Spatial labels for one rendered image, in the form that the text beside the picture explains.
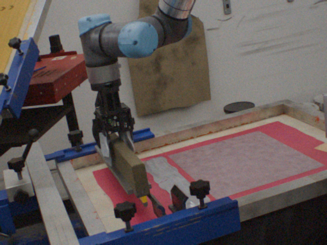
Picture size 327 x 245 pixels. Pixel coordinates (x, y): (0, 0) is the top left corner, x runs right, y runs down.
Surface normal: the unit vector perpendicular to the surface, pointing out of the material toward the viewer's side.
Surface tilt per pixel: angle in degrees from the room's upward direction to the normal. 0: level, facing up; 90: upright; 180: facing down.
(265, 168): 0
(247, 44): 90
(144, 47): 90
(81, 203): 0
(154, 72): 89
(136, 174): 90
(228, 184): 0
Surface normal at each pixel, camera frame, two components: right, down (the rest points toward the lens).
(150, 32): 0.74, 0.10
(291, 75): 0.33, 0.24
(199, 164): -0.15, -0.94
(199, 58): -0.18, 0.27
